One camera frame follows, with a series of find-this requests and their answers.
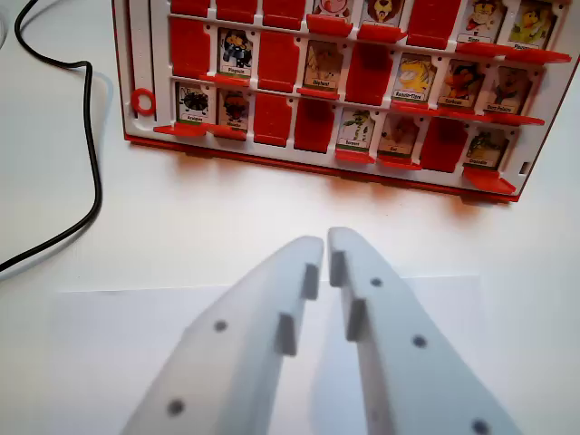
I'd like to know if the black cable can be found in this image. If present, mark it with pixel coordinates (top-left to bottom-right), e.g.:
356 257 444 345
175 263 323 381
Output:
0 0 103 274

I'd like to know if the red and white game board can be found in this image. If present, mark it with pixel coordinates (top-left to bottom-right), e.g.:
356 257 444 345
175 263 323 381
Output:
111 0 580 206

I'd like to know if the white paper sheet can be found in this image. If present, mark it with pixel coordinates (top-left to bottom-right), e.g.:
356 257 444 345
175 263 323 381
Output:
53 274 484 435

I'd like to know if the red plastic flap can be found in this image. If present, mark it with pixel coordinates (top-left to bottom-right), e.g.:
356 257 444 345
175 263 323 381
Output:
390 100 440 113

